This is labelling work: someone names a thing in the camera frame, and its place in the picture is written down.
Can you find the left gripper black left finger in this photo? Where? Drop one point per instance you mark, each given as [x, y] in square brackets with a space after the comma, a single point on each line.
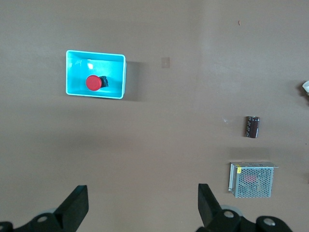
[70, 212]

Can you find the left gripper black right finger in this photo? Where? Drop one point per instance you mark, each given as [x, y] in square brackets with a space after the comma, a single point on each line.
[210, 212]

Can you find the red mushroom push button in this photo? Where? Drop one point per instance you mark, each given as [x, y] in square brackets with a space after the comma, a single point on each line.
[93, 83]

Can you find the metal mesh power supply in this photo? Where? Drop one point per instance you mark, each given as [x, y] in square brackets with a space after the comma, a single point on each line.
[253, 182]

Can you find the dark brown cylindrical capacitor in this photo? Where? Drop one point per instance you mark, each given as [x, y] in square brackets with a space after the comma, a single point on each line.
[252, 126]

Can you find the teal plastic bin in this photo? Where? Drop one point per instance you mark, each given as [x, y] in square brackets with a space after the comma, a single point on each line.
[74, 72]

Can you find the clear tape patch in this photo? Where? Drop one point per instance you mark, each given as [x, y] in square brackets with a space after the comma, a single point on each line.
[165, 62]

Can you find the white-ended brass pipe fitting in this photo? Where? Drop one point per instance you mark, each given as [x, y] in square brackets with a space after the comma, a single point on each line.
[306, 87]

